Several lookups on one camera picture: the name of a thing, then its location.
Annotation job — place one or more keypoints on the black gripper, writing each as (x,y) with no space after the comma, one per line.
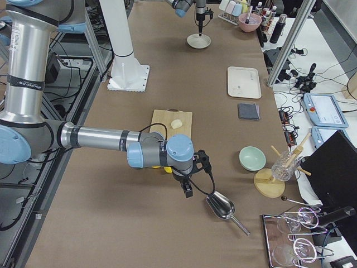
(179,177)
(199,15)

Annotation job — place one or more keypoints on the beige round plate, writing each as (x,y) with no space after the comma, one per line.
(198,41)

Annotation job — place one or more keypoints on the white steamed bun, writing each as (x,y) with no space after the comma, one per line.
(177,123)

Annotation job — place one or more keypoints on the cream rabbit tray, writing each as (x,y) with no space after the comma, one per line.
(243,82)

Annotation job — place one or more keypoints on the black tray with glasses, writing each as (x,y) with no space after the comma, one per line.
(304,238)

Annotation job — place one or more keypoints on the yellow lemon near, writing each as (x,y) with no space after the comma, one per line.
(168,169)

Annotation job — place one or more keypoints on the white cup rack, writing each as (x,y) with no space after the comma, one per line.
(231,10)

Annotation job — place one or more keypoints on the steel scoop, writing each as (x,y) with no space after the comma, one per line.
(224,208)

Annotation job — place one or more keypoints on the steel tongs black tip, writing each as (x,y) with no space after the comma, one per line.
(249,14)

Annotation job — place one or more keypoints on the pink bowl with ice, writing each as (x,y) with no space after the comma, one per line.
(254,22)

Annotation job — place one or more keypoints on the mint green bowl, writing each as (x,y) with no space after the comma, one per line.
(252,158)

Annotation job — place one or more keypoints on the wooden cutting board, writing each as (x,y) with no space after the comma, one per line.
(166,117)

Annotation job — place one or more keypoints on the black thermos bottle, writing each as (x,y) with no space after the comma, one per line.
(279,26)

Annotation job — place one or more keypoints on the wooden cup stand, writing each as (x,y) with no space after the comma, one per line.
(270,187)

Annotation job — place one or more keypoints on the glass cup on stand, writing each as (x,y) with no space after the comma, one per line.
(280,170)

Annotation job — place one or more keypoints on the grey folded cloth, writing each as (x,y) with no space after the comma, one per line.
(249,111)

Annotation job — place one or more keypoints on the lower teach pendant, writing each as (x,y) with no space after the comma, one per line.
(322,134)

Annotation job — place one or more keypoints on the teach pendant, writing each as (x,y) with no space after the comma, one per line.
(322,134)
(323,110)

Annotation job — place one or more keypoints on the upper teach pendant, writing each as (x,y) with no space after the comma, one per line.
(323,110)

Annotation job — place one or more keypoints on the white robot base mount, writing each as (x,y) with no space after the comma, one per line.
(127,74)

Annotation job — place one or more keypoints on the aluminium frame post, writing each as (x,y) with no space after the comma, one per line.
(296,28)

